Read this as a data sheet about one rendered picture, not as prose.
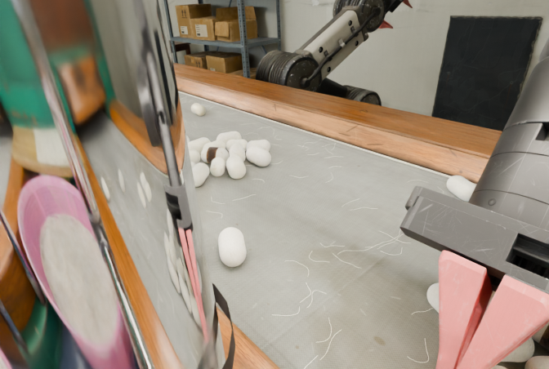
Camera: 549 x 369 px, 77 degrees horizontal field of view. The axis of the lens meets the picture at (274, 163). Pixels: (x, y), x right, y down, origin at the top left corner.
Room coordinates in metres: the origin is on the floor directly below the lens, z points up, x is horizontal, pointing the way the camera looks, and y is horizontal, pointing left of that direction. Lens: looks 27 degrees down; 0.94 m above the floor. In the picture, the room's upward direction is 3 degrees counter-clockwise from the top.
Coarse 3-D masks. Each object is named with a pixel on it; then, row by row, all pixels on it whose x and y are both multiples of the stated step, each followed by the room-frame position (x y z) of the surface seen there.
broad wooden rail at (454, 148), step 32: (224, 96) 0.68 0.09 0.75; (256, 96) 0.63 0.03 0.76; (288, 96) 0.61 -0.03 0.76; (320, 96) 0.60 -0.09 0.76; (320, 128) 0.49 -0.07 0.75; (352, 128) 0.46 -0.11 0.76; (384, 128) 0.43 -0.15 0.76; (416, 128) 0.43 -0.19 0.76; (448, 128) 0.42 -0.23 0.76; (480, 128) 0.42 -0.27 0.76; (416, 160) 0.37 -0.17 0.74; (448, 160) 0.35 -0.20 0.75; (480, 160) 0.34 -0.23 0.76
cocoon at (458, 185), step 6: (450, 180) 0.30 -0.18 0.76; (456, 180) 0.30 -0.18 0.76; (462, 180) 0.30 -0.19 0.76; (468, 180) 0.30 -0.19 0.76; (450, 186) 0.30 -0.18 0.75; (456, 186) 0.29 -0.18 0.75; (462, 186) 0.29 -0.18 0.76; (468, 186) 0.29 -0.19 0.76; (474, 186) 0.29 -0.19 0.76; (456, 192) 0.29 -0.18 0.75; (462, 192) 0.29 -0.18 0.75; (468, 192) 0.28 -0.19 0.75; (462, 198) 0.29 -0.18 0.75; (468, 198) 0.28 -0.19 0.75
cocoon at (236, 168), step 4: (232, 156) 0.38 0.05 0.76; (236, 156) 0.38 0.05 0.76; (228, 160) 0.37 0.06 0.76; (232, 160) 0.37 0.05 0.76; (236, 160) 0.37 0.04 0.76; (240, 160) 0.37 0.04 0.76; (228, 164) 0.37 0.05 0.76; (232, 164) 0.36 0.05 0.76; (236, 164) 0.36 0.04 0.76; (240, 164) 0.36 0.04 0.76; (228, 168) 0.36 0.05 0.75; (232, 168) 0.35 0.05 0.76; (236, 168) 0.35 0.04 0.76; (240, 168) 0.35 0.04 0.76; (244, 168) 0.36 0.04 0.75; (232, 172) 0.35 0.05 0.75; (236, 172) 0.35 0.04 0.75; (240, 172) 0.35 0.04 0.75; (244, 172) 0.36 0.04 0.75; (232, 176) 0.35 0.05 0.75; (236, 176) 0.35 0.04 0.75; (240, 176) 0.35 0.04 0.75
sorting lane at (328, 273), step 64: (192, 128) 0.54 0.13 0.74; (256, 128) 0.52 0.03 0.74; (256, 192) 0.33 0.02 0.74; (320, 192) 0.32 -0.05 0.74; (384, 192) 0.31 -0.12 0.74; (448, 192) 0.31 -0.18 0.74; (256, 256) 0.22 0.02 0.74; (320, 256) 0.22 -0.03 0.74; (384, 256) 0.22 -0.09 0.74; (256, 320) 0.16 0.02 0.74; (320, 320) 0.16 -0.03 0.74; (384, 320) 0.16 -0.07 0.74
